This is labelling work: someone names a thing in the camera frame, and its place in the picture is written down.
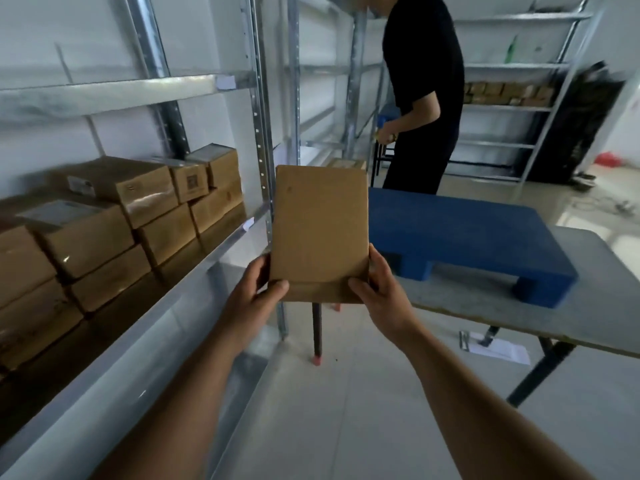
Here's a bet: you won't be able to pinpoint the blue plastic pallet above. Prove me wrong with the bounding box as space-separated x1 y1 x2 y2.
367 187 580 309

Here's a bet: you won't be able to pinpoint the brown cardboard box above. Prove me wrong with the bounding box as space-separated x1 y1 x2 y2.
268 165 371 304

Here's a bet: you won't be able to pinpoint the person's right forearm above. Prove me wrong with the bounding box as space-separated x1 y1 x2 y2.
397 317 598 480

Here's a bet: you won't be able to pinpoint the silver shelf rack with braces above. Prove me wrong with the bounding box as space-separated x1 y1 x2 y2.
450 0 603 188

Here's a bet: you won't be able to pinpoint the large silver metal shelf rack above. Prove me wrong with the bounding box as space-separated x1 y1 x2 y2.
0 0 292 480

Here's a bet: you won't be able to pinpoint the white paper sheet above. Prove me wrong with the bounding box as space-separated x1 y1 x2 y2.
469 335 532 366

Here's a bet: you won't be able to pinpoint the person's left hand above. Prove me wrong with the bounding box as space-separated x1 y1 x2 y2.
219 253 291 356

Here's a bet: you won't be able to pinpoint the black stacked crates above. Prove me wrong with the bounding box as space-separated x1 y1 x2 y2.
527 62 627 185

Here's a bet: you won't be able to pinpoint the row of small brown packets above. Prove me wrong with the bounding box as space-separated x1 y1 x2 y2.
463 82 557 107

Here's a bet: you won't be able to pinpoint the blue stool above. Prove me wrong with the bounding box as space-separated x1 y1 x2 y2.
372 106 402 176

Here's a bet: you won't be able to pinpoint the person's left forearm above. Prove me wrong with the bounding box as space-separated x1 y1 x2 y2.
89 320 267 480

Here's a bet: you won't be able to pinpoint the person's right hand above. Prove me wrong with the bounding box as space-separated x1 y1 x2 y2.
347 243 427 351

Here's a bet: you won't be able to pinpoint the black table leg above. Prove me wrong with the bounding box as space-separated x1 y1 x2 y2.
505 326 577 409
312 302 324 366

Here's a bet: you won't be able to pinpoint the narrow silver metal shelf rack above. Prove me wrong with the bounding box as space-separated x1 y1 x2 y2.
285 0 388 168

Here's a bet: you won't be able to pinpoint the stack of taped cardboard boxes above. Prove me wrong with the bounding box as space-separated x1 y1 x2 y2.
0 143 247 378

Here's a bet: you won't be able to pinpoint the tangle of cables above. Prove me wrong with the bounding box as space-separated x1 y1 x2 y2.
570 172 635 216

